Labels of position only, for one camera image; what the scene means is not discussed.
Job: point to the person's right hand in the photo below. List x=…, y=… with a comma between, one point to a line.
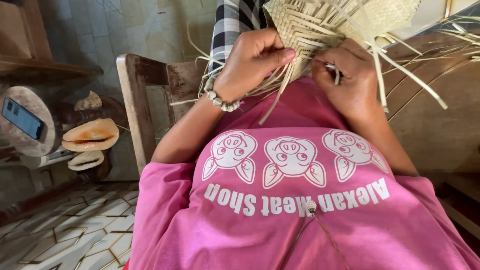
x=352, y=86

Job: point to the woven palm leaf basket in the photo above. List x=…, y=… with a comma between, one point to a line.
x=300, y=22

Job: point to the small white conch shell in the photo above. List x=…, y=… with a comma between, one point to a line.
x=85, y=160

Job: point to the large orange conch shell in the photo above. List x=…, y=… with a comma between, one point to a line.
x=90, y=135

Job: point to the worn wooden chair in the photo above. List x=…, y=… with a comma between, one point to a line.
x=131, y=105

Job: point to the loose palm leaf strips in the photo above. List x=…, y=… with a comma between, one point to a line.
x=463, y=37

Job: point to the round stone stand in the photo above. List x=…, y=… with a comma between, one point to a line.
x=26, y=144

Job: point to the small metal weaving tool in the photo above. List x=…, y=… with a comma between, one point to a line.
x=330, y=66

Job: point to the pink printed t-shirt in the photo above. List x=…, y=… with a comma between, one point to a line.
x=262, y=232

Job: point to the blue smartphone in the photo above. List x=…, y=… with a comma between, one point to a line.
x=22, y=118

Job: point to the spiky beige shell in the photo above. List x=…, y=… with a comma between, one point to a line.
x=88, y=102

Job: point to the black and white checkered cloth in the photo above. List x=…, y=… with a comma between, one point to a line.
x=232, y=22

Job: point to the person's right fingers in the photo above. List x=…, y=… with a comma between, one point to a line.
x=324, y=77

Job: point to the brown wooden table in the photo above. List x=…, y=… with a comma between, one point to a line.
x=438, y=123

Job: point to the person's left hand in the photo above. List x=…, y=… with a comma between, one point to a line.
x=243, y=71

